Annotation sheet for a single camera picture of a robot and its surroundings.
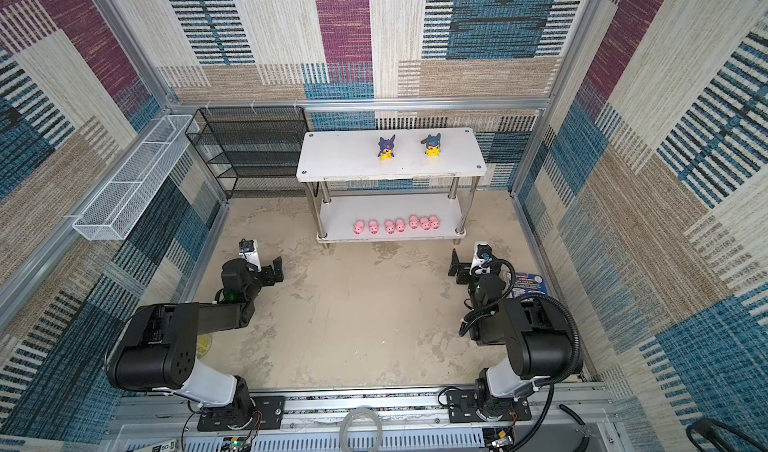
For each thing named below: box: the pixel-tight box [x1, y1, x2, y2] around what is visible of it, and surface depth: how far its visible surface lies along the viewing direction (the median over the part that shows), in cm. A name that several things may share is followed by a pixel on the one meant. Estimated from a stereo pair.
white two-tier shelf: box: [296, 128, 487, 248], surface depth 88 cm
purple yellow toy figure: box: [377, 134, 396, 161], surface depth 79 cm
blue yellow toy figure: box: [420, 132, 441, 157], surface depth 80 cm
